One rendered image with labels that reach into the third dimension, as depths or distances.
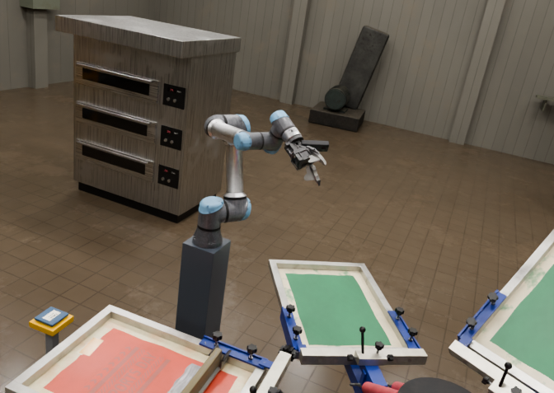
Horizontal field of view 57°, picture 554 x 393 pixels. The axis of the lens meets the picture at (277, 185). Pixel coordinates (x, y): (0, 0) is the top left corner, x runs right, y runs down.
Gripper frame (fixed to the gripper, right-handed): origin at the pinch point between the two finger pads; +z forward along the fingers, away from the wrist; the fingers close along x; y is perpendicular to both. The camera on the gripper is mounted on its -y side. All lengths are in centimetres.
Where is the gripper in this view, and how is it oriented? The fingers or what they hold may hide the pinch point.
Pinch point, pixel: (324, 175)
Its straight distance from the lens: 203.6
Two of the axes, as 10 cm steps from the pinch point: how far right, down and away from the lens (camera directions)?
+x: 1.0, -5.3, -8.4
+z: 4.9, 7.6, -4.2
